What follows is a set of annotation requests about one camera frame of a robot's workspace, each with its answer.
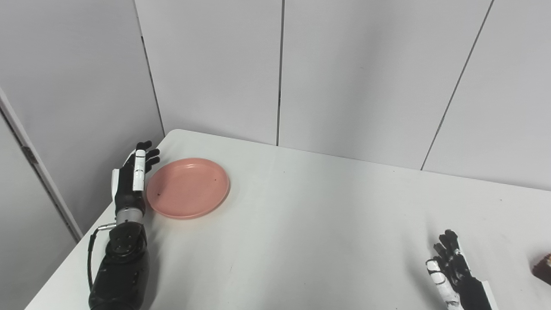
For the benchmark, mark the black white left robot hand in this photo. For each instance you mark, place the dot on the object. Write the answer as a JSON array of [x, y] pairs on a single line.
[[127, 189]]

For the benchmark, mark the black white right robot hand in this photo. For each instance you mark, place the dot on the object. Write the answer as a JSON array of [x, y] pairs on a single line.
[[465, 284]]

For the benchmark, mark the pink round plate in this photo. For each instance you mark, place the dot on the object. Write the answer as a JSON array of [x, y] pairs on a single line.
[[187, 188]]

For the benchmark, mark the chocolate cake slice with fruit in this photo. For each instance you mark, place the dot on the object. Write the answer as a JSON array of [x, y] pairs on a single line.
[[543, 269]]

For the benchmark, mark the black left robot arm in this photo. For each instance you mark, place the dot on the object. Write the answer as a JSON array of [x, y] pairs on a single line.
[[122, 267]]

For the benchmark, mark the small metal wall hinge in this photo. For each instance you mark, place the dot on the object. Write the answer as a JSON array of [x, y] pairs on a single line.
[[29, 155]]

